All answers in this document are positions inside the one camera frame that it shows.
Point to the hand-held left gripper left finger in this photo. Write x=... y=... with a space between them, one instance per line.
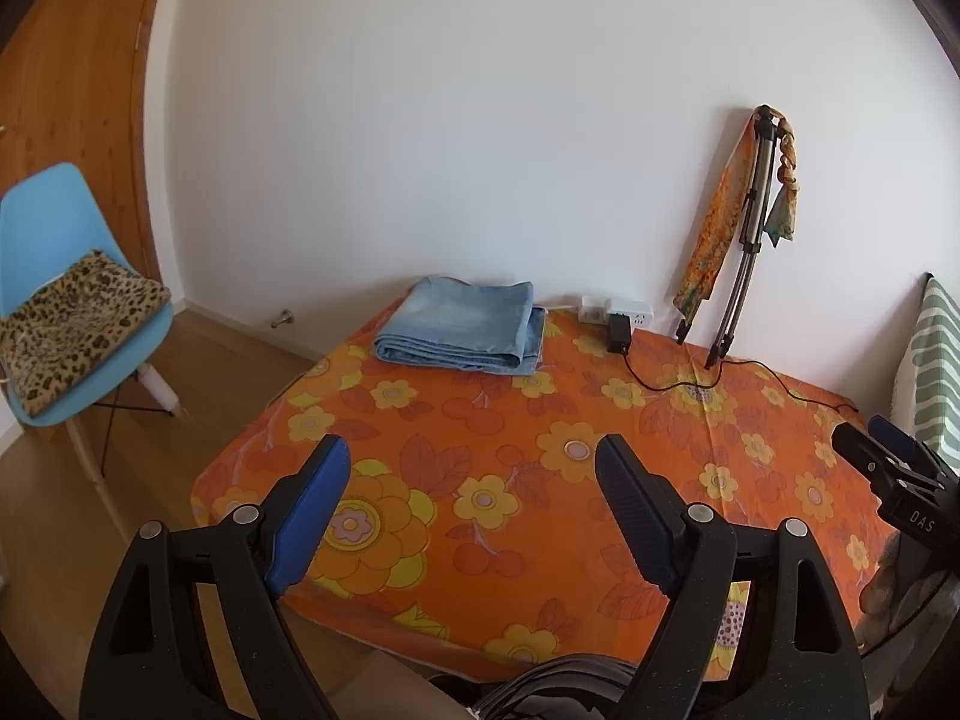
x=311 y=517

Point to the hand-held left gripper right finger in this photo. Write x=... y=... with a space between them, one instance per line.
x=637 y=517

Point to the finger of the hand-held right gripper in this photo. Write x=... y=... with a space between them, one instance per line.
x=900 y=439
x=877 y=461

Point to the light blue denim pants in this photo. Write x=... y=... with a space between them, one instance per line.
x=457 y=322

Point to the person's right forearm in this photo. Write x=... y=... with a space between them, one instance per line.
x=915 y=615

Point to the green white striped pillow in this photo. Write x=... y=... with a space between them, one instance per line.
x=934 y=367

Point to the orange floral tablecloth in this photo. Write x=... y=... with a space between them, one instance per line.
x=525 y=420

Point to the beige cloth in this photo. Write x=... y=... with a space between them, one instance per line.
x=375 y=690

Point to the black power adapter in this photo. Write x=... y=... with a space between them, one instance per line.
x=619 y=334

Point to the metal door stopper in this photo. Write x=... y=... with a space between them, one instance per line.
x=283 y=319

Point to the white power strip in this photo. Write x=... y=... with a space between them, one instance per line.
x=634 y=311

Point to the small white socket adapter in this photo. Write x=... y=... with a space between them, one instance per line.
x=592 y=310

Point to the braided orange green scarf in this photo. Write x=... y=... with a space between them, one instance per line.
x=781 y=217

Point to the folded metal tripod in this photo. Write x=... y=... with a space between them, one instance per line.
x=754 y=225

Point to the orange patterned scarf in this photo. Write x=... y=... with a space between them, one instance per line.
x=716 y=232

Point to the leopard print cushion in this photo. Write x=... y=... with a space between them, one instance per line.
x=75 y=322

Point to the blue chair with wooden legs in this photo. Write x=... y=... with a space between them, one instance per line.
x=45 y=217

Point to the wooden door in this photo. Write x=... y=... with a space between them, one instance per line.
x=75 y=90

